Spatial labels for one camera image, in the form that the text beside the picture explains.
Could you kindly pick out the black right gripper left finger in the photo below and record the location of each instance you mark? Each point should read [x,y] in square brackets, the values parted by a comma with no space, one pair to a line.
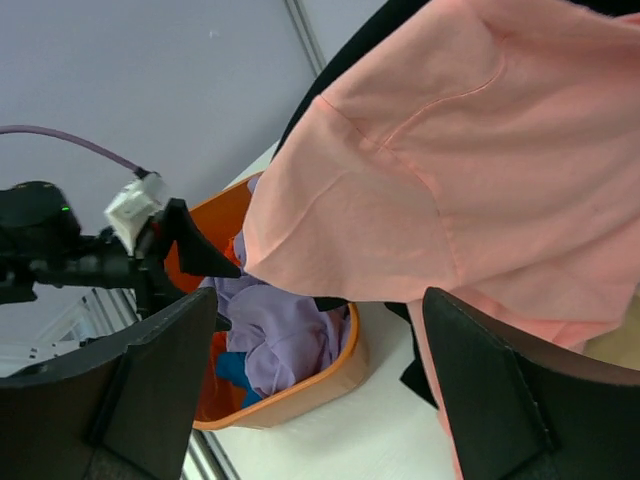
[115,390]

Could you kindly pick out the pink t shirt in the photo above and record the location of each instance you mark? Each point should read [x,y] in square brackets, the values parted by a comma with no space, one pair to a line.
[480,166]

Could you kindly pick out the purple t shirt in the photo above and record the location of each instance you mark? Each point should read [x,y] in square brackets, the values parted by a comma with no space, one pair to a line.
[285,337]

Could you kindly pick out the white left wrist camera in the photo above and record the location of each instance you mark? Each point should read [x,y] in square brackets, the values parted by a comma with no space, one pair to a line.
[133,206]

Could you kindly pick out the aluminium frame post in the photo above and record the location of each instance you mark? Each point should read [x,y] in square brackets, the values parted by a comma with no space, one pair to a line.
[303,26]

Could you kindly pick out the wooden clothes rack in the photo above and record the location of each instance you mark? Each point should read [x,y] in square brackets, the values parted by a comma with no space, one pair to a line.
[621,346]

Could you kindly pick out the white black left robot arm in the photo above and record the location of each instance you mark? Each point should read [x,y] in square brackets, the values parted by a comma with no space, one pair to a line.
[42,243]

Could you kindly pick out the blue t shirt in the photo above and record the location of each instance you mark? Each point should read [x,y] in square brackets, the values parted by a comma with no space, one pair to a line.
[231,366]

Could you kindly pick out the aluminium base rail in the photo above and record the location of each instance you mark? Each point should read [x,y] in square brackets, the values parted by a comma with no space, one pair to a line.
[100,340]

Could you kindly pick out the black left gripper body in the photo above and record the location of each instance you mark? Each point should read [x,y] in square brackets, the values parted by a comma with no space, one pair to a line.
[146,276]

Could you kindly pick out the orange t shirt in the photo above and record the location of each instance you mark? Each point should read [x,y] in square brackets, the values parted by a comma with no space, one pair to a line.
[219,397]

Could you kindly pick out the orange plastic basket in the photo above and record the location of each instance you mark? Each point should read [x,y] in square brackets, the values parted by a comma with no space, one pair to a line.
[343,376]

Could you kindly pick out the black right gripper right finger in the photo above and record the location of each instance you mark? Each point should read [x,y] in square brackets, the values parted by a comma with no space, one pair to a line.
[520,407]

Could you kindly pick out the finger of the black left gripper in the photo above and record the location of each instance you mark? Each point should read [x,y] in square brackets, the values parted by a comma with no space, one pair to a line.
[196,255]

